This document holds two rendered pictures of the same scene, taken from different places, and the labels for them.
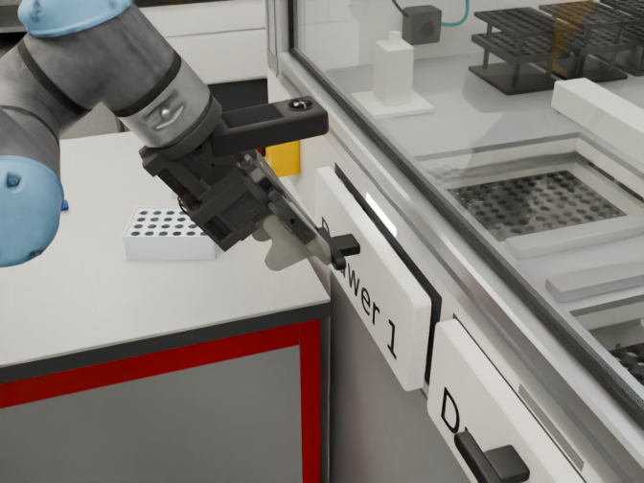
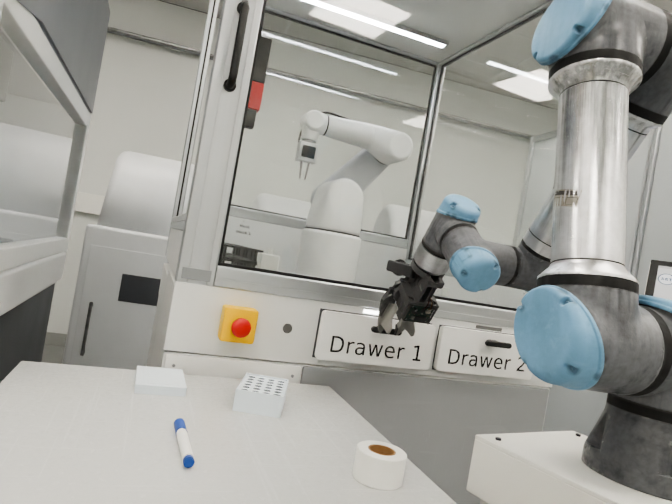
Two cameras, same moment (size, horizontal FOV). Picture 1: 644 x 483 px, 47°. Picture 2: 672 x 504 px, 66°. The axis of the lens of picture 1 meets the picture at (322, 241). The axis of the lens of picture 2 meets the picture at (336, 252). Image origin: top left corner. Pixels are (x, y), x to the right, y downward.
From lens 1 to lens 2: 146 cm
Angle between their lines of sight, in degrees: 91
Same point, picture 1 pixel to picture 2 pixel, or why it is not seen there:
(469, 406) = (465, 345)
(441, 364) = (447, 342)
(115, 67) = not seen: hidden behind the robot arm
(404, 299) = (428, 328)
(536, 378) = (484, 317)
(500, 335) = (468, 314)
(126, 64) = not seen: hidden behind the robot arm
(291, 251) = (410, 325)
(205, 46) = not seen: outside the picture
